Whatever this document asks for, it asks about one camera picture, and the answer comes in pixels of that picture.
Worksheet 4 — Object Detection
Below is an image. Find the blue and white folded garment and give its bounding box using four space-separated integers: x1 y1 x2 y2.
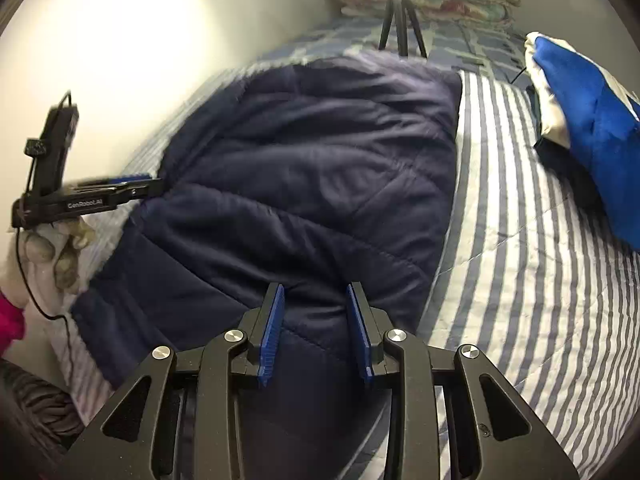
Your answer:
525 32 639 249

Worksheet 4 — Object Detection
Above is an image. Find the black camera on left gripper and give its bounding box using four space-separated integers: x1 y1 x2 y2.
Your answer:
25 105 79 196

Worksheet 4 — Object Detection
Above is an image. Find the black tripod stand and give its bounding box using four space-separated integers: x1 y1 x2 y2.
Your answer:
378 0 428 58

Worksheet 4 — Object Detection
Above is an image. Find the navy quilted puffer jacket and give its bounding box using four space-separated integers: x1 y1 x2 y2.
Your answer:
70 52 463 479

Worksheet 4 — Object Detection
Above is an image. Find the pink sleeved left forearm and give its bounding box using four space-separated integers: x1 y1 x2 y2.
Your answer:
0 294 26 354

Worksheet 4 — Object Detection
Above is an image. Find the white gloved left hand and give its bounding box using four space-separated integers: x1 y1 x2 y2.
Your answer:
21 218 96 296

